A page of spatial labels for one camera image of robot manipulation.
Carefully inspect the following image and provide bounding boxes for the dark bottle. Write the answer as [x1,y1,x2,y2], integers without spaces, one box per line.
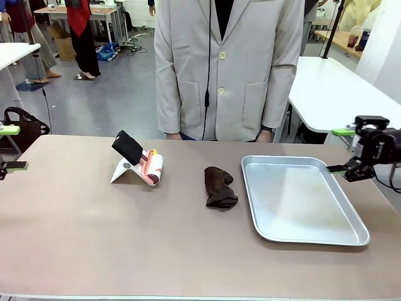
[353,28,372,51]

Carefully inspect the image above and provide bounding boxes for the person in blue sleeve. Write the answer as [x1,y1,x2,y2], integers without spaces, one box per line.
[0,0,15,43]

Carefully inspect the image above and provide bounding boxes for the blue plastic bag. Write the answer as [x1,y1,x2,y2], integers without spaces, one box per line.
[95,42,119,62]

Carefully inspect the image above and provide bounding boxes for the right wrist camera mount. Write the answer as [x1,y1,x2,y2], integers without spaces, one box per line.
[353,115,391,130]

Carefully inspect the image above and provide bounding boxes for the person in khaki trousers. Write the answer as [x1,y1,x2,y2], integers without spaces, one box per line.
[5,0,62,84]

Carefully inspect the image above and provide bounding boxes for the floor cable bundle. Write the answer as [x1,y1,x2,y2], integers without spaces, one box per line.
[121,31,156,56]

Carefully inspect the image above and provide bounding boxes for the black hanging cable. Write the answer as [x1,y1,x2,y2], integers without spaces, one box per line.
[202,0,212,141]

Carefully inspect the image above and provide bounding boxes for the person in beige jacket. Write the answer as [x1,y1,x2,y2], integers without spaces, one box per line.
[153,0,305,142]

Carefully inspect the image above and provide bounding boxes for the blue floor mat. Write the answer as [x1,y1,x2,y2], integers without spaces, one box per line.
[15,80,51,92]

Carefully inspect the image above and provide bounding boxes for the brown top work table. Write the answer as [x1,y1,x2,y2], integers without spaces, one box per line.
[33,6,128,48]

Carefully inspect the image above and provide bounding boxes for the black pole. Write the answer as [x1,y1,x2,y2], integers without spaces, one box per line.
[321,0,345,60]

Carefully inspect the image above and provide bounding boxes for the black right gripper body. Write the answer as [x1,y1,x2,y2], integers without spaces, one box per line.
[353,128,401,167]

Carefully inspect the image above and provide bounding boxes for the white side table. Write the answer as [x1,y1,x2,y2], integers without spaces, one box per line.
[0,42,42,110]

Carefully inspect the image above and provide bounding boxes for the person in red top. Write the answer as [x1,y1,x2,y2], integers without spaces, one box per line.
[65,0,102,80]

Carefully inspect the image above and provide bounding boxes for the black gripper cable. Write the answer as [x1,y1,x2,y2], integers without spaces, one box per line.
[374,162,401,191]

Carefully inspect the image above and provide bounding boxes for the cardboard box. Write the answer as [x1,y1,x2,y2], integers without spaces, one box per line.
[49,24,78,62]

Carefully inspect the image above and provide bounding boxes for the large white table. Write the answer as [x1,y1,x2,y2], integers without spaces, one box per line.
[286,56,401,144]

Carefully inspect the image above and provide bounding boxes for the black bag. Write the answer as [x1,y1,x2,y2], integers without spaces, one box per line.
[3,106,51,155]

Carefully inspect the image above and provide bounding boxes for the wooden table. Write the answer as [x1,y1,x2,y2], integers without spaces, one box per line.
[314,29,364,60]

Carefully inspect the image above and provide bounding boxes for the pink white lint roller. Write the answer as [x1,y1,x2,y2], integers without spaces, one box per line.
[140,148,165,186]

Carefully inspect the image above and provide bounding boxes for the bottle with red liquid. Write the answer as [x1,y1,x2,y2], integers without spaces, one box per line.
[346,26,362,49]

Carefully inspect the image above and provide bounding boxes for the person in grey trousers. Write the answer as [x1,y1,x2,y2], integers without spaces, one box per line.
[302,0,319,57]

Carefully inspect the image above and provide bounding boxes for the brown cloth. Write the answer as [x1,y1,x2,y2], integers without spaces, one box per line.
[204,166,239,210]

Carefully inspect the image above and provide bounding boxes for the person in yellow coat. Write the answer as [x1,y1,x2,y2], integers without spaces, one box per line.
[339,0,382,33]

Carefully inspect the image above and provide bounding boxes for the silver metal tray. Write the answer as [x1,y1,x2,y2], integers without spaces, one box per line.
[241,154,371,246]

